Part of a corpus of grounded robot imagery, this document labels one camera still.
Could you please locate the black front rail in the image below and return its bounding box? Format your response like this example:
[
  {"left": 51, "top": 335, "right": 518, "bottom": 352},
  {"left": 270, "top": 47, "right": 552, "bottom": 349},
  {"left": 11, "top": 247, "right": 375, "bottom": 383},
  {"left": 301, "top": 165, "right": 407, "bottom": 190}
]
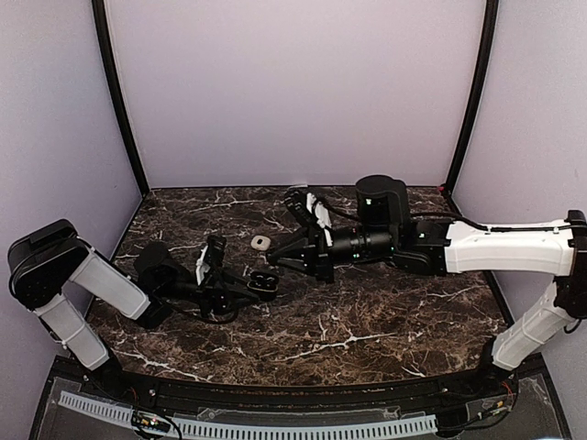
[{"left": 77, "top": 366, "right": 519, "bottom": 416}]

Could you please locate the black earbud case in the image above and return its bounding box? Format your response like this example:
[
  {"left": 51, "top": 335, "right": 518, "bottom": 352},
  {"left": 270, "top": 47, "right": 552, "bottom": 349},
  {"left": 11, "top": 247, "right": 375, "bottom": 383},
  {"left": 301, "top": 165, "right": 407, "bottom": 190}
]
[{"left": 247, "top": 271, "right": 280, "bottom": 302}]

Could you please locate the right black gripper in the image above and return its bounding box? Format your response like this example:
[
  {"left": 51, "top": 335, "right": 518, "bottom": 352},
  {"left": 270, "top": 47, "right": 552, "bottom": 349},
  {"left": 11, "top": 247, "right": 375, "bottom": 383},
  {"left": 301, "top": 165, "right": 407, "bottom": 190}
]
[{"left": 268, "top": 224, "right": 397, "bottom": 284}]

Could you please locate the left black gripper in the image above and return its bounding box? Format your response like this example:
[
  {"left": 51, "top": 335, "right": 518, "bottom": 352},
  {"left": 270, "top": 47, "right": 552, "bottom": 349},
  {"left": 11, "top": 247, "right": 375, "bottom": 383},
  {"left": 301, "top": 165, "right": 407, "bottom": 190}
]
[{"left": 157, "top": 262, "right": 262, "bottom": 319}]

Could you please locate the right black frame post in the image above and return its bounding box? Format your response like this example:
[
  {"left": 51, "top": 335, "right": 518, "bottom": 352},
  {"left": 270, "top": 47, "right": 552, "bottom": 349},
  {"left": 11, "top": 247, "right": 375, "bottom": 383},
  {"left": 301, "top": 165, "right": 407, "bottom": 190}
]
[{"left": 443, "top": 0, "right": 500, "bottom": 198}]

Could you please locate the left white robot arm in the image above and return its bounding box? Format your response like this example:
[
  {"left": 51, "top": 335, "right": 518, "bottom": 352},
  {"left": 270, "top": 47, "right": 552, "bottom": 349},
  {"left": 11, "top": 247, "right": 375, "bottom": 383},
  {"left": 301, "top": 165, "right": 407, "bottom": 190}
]
[{"left": 6, "top": 219, "right": 262, "bottom": 400}]

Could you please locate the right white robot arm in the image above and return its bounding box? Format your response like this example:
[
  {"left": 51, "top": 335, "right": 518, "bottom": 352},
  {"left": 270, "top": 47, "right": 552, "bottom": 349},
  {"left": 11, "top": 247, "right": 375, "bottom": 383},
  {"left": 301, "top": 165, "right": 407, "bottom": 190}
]
[{"left": 267, "top": 174, "right": 586, "bottom": 398}]

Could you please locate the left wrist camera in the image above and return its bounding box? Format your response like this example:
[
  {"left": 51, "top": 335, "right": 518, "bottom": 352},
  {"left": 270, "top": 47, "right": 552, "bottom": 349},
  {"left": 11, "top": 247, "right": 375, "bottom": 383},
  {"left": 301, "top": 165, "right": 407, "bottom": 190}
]
[{"left": 194, "top": 235, "right": 227, "bottom": 285}]

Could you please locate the small white charging case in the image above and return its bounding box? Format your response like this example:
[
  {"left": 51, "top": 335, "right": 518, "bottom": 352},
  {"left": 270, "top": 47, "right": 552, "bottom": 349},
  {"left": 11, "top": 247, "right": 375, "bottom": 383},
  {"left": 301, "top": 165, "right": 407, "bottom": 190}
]
[{"left": 250, "top": 235, "right": 271, "bottom": 252}]

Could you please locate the white slotted cable duct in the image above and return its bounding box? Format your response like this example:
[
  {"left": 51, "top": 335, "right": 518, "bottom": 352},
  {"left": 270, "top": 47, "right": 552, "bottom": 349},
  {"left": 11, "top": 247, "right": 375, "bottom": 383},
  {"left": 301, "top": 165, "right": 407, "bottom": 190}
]
[{"left": 57, "top": 391, "right": 438, "bottom": 439}]

